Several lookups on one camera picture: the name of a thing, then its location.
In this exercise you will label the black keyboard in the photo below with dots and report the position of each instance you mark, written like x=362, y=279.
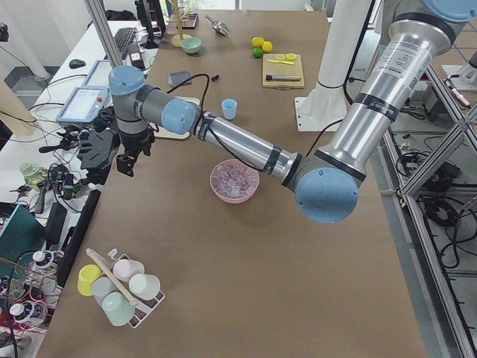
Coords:
x=123, y=38

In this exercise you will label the yellow lemon outer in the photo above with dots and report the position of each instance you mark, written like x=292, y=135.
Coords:
x=257, y=42

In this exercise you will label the yellow lemon inner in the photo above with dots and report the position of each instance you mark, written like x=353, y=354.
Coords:
x=267, y=47

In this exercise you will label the near teach pendant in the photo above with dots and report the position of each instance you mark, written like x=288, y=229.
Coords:
x=83, y=105

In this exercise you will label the pink bowl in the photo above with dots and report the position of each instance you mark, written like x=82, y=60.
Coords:
x=234, y=186

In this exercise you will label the metal ice scoop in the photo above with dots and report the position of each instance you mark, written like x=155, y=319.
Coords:
x=219, y=27

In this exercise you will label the clear ice cubes pile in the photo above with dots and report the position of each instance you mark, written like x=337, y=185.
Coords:
x=234, y=181

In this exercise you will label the yellow lemon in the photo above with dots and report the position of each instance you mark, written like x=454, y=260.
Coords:
x=257, y=42
x=267, y=47

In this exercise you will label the black computer mouse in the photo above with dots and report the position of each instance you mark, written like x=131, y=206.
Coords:
x=76, y=63

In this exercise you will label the white wire cup rack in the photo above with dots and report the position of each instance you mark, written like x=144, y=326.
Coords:
x=144, y=308

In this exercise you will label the white plastic cup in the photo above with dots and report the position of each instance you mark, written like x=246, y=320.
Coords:
x=144, y=286

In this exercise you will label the green lime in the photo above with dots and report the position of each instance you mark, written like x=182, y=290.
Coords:
x=257, y=52

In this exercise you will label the wooden rack handle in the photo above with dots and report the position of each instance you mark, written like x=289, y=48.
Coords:
x=103, y=265

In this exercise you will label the black gripper mount part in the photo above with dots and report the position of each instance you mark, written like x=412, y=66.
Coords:
x=97, y=150

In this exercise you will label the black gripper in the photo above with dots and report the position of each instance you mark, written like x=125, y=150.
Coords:
x=134, y=141

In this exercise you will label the wooden cup stand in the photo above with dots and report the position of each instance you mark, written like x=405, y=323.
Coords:
x=176, y=19

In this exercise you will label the mint green bowl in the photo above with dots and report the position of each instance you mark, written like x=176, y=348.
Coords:
x=191, y=45

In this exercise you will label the teach pendant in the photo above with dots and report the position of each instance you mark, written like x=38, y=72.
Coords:
x=98, y=74
x=83, y=105

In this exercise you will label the cream rabbit tray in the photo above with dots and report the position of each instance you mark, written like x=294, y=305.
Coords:
x=177, y=118

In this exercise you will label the far teach pendant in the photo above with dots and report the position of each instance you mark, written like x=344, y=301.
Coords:
x=98, y=74

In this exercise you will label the grey plastic cup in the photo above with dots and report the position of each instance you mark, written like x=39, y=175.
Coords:
x=101, y=288

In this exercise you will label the mint plastic cup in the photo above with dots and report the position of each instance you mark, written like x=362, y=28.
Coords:
x=117, y=308

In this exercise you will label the aluminium frame post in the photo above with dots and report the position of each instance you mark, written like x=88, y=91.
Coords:
x=97, y=15

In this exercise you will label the pink plastic cup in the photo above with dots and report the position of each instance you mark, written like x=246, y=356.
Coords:
x=125, y=269

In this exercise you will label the light blue plastic cup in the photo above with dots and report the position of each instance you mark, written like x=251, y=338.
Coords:
x=229, y=108

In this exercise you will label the grey folded cloth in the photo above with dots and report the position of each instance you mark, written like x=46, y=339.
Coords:
x=179, y=78

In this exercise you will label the yellow plastic cup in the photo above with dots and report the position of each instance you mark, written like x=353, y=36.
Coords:
x=87, y=275

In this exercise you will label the yellow plastic knife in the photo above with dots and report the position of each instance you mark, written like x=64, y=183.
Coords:
x=285, y=62

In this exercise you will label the wooden cutting board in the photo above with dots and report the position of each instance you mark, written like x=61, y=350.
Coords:
x=281, y=69

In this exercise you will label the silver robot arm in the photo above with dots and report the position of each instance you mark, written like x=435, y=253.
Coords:
x=326, y=184

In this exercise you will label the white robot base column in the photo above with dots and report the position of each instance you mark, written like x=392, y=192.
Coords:
x=326, y=103

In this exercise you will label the lemon slice near edge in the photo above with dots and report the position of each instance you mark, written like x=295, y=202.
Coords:
x=291, y=57

